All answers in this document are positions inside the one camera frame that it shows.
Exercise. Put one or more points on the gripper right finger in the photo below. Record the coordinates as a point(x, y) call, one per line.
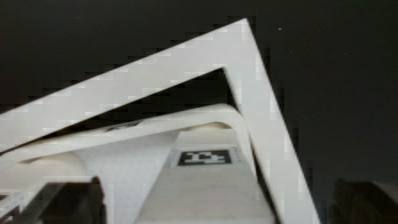
point(364, 203)

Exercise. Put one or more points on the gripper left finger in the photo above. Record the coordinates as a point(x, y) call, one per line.
point(66, 204)

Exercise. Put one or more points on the white desk top tray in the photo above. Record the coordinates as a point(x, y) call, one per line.
point(117, 153)

